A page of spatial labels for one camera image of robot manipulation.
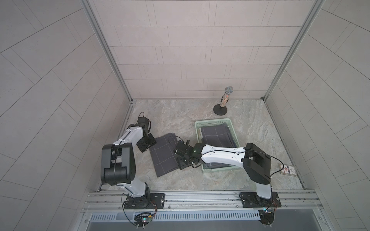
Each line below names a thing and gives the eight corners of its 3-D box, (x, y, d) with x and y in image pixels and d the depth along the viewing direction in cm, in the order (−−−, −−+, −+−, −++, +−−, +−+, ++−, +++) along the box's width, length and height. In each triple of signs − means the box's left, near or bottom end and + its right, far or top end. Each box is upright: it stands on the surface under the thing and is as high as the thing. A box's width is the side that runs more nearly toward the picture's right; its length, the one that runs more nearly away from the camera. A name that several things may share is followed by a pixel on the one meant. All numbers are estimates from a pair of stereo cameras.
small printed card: (279, 173, 82) (282, 172, 80) (277, 164, 85) (279, 163, 83) (294, 176, 81) (297, 174, 79) (292, 166, 84) (294, 165, 83)
